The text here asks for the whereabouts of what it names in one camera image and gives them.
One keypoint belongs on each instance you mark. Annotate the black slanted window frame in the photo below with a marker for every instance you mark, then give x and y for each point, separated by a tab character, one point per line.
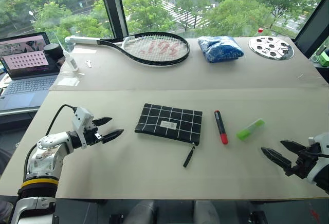
314	21

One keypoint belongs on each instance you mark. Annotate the small white plastic piece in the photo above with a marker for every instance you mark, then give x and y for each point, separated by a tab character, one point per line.
89	63

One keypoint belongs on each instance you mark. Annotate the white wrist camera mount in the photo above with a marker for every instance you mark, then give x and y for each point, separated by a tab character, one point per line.
81	121
318	154

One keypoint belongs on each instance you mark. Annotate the blue folded plastic bag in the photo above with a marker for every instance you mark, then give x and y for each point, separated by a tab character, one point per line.
220	48

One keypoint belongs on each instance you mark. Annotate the grey open laptop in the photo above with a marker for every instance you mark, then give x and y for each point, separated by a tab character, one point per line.
24	70

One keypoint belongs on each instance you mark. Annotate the green highlighter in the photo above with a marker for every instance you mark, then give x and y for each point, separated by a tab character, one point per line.
250	129

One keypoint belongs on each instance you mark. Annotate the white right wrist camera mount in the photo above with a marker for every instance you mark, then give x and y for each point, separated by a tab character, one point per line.
318	154

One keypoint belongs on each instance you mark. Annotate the round silver perforated plate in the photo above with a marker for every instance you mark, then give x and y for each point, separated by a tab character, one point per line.
271	47

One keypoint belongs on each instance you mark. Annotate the black grid pencil pouch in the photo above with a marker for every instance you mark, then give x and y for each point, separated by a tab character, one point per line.
169	125

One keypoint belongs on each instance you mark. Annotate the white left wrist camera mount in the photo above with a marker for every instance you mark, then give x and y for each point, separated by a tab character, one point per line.
81	121

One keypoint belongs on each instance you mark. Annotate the black window frame post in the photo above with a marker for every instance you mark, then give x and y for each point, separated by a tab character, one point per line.
113	7

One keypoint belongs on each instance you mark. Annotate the grey rounded robot leg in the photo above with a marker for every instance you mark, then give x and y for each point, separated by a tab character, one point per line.
140	212

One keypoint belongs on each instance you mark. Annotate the white glue tube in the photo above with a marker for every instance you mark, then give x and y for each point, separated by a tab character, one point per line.
70	58

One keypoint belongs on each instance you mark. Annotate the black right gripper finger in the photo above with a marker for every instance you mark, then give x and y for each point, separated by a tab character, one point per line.
293	145
276	157

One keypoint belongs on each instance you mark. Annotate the black white tennis racket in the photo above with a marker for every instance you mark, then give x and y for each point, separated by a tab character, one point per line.
144	46

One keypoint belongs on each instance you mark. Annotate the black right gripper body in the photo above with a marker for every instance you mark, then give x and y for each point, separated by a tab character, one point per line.
302	163

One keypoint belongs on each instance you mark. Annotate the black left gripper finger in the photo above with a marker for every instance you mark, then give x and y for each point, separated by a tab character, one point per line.
102	120
112	134

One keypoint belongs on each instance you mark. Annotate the green white box device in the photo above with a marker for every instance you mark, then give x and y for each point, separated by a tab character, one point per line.
323	57

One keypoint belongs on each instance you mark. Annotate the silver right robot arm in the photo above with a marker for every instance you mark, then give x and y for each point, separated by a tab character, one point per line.
324	177

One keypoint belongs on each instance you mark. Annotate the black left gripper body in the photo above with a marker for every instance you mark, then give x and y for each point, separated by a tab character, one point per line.
91	134

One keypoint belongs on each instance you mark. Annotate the clear plastic packet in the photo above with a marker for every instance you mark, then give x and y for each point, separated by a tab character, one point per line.
68	79

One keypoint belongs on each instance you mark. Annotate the black round cylinder device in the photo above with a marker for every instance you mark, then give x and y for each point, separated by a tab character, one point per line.
53	50

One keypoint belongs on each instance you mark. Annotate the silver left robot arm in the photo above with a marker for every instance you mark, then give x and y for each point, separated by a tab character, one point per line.
43	154

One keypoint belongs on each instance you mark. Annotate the red black marker pen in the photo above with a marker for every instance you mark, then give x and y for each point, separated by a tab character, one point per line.
221	127

